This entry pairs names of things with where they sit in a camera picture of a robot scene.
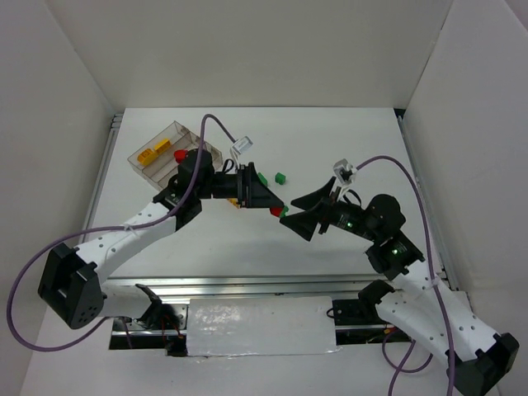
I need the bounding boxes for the green lego plate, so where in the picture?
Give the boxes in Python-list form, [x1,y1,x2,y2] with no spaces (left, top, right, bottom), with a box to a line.
[280,205,289,218]

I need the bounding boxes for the red rectangular lego brick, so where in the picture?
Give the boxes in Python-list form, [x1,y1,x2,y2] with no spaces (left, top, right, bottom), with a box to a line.
[270,207,282,217]

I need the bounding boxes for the red rounded lego brick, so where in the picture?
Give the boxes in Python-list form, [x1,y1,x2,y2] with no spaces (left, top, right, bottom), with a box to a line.
[173,149,187,163]

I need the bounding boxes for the yellow rectangular lego brick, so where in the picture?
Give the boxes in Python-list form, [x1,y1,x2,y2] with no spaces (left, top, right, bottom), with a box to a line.
[153,139,172,155]

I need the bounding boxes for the yellow rounded lego brick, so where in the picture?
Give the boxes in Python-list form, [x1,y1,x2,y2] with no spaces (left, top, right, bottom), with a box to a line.
[137,148,158,167]

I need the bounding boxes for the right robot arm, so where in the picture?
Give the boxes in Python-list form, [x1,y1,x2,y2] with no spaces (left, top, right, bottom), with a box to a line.
[280,181,519,395]

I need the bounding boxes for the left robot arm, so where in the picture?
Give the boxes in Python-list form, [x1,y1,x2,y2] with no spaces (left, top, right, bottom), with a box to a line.
[38,149,284,329]

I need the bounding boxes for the green half-round lego brick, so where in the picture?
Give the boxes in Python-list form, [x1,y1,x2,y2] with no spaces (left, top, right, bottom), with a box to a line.
[257,172,268,186]

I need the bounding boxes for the small green lego brick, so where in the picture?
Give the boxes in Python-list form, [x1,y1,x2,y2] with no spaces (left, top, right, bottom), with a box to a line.
[274,172,286,185]

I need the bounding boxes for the clear compartment organizer tray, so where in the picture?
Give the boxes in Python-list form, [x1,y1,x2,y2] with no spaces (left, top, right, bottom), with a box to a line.
[128,121,200,191]

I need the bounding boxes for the white cover panel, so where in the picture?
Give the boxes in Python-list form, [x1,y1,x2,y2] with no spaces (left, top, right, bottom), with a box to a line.
[186,296,339,357]

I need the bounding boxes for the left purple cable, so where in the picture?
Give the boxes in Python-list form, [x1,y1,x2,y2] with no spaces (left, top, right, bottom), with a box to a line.
[7,114,243,352]

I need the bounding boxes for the purple cable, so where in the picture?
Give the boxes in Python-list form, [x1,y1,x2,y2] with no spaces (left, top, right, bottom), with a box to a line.
[356,155,457,396]
[7,114,243,352]

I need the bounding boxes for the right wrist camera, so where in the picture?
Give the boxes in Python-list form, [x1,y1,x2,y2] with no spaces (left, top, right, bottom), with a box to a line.
[332,158,357,195]

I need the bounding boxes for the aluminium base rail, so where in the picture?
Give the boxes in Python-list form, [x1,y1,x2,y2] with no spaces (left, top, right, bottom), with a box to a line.
[102,274,455,300]

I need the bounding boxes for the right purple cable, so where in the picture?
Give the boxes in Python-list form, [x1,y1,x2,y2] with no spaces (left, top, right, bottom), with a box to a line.
[356,155,457,396]

